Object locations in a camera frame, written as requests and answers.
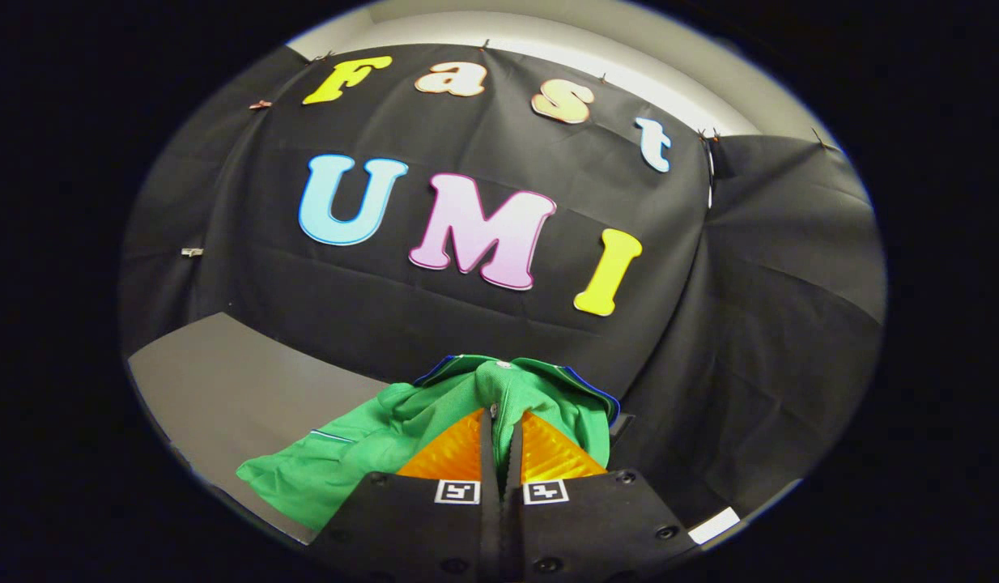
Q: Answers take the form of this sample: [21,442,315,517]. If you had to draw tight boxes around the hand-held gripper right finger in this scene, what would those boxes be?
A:
[500,409,703,583]

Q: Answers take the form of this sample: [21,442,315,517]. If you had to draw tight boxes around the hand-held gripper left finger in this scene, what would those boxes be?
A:
[309,407,501,583]

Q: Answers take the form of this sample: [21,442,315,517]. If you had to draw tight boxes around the green polo shirt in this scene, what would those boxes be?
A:
[236,354,622,531]

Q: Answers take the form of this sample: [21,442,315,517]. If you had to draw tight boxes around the row of dark backdrop clips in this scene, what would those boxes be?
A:
[312,39,836,151]

